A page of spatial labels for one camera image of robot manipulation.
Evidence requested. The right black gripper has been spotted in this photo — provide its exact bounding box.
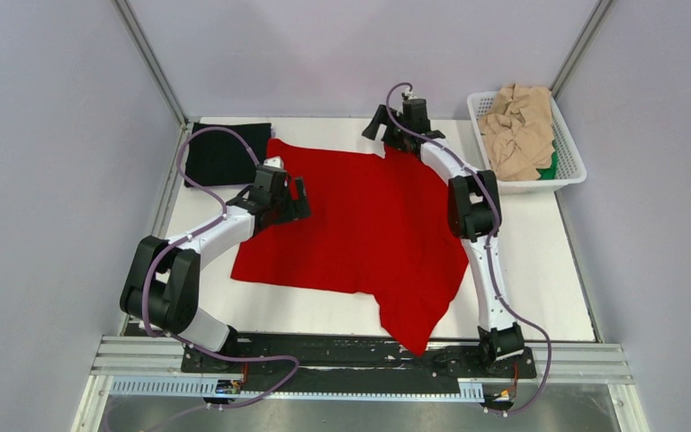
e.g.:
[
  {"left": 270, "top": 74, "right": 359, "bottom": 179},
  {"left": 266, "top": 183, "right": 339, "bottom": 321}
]
[{"left": 365, "top": 105, "right": 413, "bottom": 153}]

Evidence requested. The red t shirt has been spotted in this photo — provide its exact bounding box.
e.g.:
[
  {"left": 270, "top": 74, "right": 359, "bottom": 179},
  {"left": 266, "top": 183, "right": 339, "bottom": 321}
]
[{"left": 231, "top": 139, "right": 468, "bottom": 356}]

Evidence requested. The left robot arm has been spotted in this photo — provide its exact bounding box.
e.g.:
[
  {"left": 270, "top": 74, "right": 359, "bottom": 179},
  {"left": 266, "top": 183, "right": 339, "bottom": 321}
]
[{"left": 119, "top": 157, "right": 311, "bottom": 372}]

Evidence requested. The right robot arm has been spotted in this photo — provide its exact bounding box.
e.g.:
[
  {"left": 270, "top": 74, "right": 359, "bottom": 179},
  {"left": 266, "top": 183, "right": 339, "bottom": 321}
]
[{"left": 362, "top": 97, "right": 525, "bottom": 376}]

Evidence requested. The folded black t shirt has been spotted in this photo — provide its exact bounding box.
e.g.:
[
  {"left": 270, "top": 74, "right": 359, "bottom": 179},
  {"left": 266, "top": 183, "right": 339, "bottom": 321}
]
[{"left": 184, "top": 122, "right": 272, "bottom": 187}]

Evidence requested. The beige t shirt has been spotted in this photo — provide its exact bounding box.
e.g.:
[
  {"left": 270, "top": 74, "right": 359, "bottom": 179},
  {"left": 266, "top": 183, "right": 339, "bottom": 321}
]
[{"left": 478, "top": 84, "right": 554, "bottom": 182}]

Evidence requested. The green t shirt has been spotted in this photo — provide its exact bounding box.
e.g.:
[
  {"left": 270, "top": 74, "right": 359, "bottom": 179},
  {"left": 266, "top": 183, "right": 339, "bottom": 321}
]
[{"left": 536, "top": 140, "right": 559, "bottom": 180}]

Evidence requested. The white plastic basket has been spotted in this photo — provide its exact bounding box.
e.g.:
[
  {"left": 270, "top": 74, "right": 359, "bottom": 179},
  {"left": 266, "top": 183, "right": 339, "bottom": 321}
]
[{"left": 466, "top": 91, "right": 587, "bottom": 195}]

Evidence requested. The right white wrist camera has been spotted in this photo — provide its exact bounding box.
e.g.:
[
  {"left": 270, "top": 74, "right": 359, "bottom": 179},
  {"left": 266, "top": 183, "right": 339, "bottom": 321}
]
[{"left": 401, "top": 89, "right": 419, "bottom": 101}]

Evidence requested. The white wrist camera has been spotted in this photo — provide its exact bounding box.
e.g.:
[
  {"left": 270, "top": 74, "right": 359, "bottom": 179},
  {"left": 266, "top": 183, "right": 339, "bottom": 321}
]
[
  {"left": 264, "top": 157, "right": 284, "bottom": 170},
  {"left": 401, "top": 89, "right": 419, "bottom": 101}
]

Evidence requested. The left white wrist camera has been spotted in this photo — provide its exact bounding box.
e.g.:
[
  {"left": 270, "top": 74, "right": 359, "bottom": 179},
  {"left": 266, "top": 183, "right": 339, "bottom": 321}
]
[{"left": 264, "top": 157, "right": 284, "bottom": 170}]

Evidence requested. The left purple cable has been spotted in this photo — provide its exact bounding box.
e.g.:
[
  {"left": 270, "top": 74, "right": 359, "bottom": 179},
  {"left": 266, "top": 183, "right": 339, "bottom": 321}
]
[{"left": 101, "top": 126, "right": 301, "bottom": 432}]

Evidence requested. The purple cable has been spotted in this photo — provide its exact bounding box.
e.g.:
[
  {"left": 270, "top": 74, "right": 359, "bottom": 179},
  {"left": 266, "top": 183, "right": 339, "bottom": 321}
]
[
  {"left": 101, "top": 126, "right": 301, "bottom": 432},
  {"left": 385, "top": 82, "right": 554, "bottom": 417}
]

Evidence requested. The right frame post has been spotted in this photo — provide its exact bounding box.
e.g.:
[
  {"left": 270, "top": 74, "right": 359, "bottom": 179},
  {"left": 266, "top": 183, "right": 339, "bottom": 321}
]
[{"left": 551, "top": 0, "right": 615, "bottom": 99}]

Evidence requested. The frame post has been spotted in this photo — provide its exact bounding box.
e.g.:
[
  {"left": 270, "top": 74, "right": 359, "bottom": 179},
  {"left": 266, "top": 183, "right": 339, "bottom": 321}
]
[
  {"left": 551, "top": 0, "right": 615, "bottom": 99},
  {"left": 112, "top": 0, "right": 188, "bottom": 128}
]

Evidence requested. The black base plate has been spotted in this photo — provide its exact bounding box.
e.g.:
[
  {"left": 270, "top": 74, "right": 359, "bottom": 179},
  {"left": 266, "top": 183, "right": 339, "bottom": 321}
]
[{"left": 181, "top": 333, "right": 537, "bottom": 395}]

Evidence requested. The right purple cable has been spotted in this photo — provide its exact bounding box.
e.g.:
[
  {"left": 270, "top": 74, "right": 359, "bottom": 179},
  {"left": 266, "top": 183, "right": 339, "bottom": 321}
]
[{"left": 385, "top": 82, "right": 554, "bottom": 417}]

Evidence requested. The aluminium frame rail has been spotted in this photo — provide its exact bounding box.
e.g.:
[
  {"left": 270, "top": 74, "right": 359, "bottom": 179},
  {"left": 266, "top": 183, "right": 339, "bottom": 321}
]
[{"left": 72, "top": 333, "right": 649, "bottom": 431}]

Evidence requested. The left frame post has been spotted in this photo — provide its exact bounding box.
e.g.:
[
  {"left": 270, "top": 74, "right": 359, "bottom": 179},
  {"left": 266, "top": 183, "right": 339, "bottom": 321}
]
[{"left": 112, "top": 0, "right": 188, "bottom": 128}]

